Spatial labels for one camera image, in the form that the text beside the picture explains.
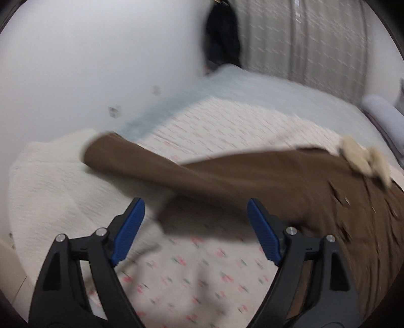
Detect cherry print blanket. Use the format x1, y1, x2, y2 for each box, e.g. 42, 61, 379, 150
85, 96, 404, 328

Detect light blue bed sheet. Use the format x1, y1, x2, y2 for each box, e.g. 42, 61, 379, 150
118, 63, 398, 158

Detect cream textured blanket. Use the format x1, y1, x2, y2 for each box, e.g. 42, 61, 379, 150
8, 129, 171, 284

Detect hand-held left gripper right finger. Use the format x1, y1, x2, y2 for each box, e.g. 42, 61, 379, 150
246, 198, 363, 328

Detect grey-blue folded blanket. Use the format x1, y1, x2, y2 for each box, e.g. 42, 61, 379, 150
360, 93, 404, 142

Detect brown coat with cream trim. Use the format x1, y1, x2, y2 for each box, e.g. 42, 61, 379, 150
83, 132, 404, 322

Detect grey patterned curtain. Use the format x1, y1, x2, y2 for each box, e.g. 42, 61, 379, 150
230, 0, 373, 103

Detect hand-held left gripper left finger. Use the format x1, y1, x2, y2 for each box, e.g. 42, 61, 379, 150
28, 198, 146, 328

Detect dark hanging clothes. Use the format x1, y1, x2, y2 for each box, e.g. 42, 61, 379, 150
204, 0, 242, 68

